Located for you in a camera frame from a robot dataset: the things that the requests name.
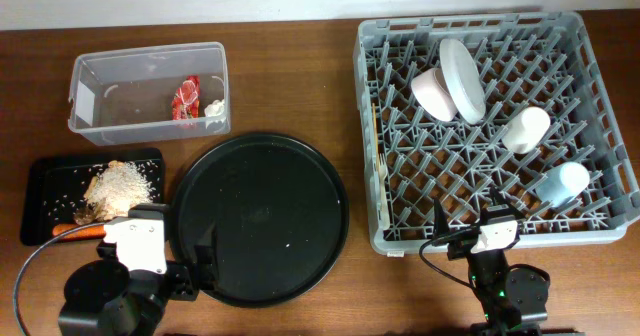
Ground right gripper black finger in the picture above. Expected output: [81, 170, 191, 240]
[490, 187, 525, 220]
[432, 200, 450, 246]

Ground blue cup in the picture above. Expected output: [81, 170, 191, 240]
[535, 162, 590, 208]

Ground white paper cup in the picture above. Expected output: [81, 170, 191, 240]
[502, 106, 551, 154]

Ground round black tray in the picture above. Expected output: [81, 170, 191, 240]
[166, 133, 349, 308]

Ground white plastic fork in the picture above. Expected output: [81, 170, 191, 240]
[377, 153, 391, 230]

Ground rice and peanut shell scraps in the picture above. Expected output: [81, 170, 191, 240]
[42, 160, 163, 224]

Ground pink bowl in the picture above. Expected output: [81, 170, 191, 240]
[410, 68, 458, 122]

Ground grey plate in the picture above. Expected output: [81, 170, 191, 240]
[439, 39, 486, 125]

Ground orange carrot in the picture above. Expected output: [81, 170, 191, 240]
[52, 223, 106, 241]

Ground wooden chopstick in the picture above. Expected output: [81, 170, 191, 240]
[371, 102, 380, 172]

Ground white tissue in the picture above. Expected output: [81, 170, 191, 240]
[204, 100, 226, 117]

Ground red snack wrapper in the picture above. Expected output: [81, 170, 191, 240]
[171, 75, 200, 120]

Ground brown walnut lump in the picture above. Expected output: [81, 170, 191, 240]
[73, 207, 96, 226]

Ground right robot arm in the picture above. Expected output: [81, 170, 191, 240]
[419, 188, 551, 336]

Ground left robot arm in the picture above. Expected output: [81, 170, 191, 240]
[58, 218, 217, 335]

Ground grey dishwasher rack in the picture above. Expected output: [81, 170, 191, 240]
[353, 12, 639, 256]

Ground black rectangular tray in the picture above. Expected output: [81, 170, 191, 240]
[20, 148, 165, 246]

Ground clear plastic bin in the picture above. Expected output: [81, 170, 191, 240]
[68, 42, 231, 146]

